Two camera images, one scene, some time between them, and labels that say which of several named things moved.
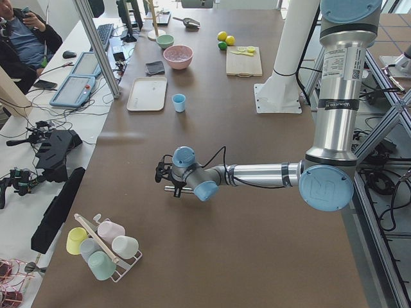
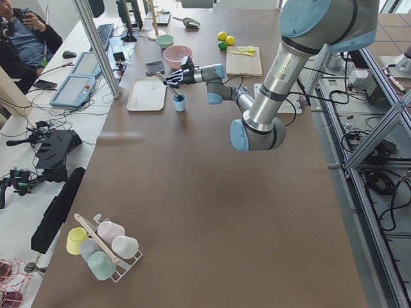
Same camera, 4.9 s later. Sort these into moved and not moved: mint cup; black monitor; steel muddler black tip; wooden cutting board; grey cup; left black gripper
Moved: left black gripper; steel muddler black tip
Not moved: black monitor; mint cup; wooden cutting board; grey cup
